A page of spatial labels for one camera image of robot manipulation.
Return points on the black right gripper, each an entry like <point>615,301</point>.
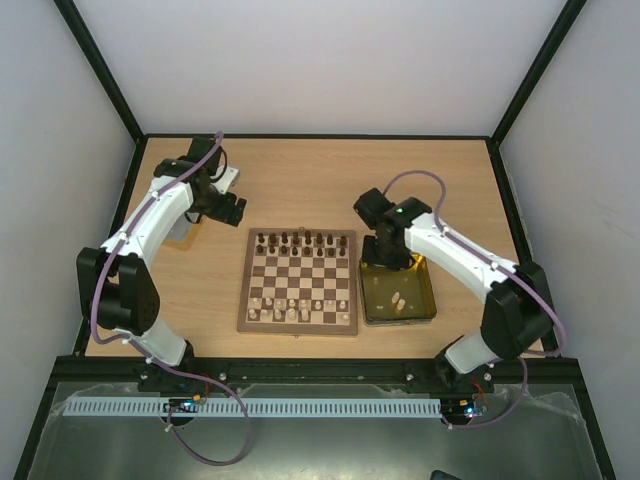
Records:
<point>386,257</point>

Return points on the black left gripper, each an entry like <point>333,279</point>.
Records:
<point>224,215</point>

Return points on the gold interior green tin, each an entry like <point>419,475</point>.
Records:
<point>414,286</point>

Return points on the wooden chess board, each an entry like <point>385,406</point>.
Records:
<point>284,277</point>

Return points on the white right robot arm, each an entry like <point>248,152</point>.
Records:
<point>516,309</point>

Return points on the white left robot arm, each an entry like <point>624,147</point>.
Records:
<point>117,293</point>

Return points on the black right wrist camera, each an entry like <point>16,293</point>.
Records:
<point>371,205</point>

